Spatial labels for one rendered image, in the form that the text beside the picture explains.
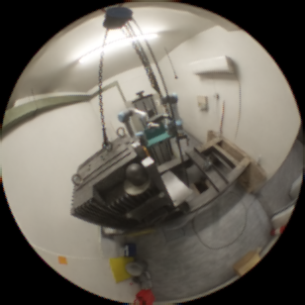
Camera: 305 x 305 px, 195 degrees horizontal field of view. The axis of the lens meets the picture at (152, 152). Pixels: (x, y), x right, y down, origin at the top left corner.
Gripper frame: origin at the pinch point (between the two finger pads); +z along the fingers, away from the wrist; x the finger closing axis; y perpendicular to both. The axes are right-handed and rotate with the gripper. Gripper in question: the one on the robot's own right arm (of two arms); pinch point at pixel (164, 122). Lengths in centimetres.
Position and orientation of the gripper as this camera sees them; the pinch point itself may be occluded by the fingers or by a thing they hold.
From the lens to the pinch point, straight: 66.1
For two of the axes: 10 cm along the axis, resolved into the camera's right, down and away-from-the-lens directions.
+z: 5.4, 4.2, -7.3
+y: 3.3, 6.9, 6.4
